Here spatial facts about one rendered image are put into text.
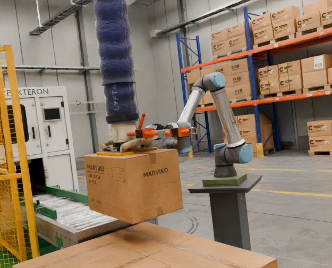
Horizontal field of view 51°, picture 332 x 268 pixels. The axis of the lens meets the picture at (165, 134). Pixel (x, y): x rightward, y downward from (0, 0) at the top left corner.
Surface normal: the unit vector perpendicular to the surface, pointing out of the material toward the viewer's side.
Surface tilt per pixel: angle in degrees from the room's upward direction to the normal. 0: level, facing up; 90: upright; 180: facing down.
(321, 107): 90
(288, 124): 90
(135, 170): 91
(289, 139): 90
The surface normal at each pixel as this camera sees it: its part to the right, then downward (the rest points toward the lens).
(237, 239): -0.45, 0.08
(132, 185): 0.61, -0.02
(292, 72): -0.69, 0.18
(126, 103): 0.37, -0.26
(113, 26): 0.18, -0.15
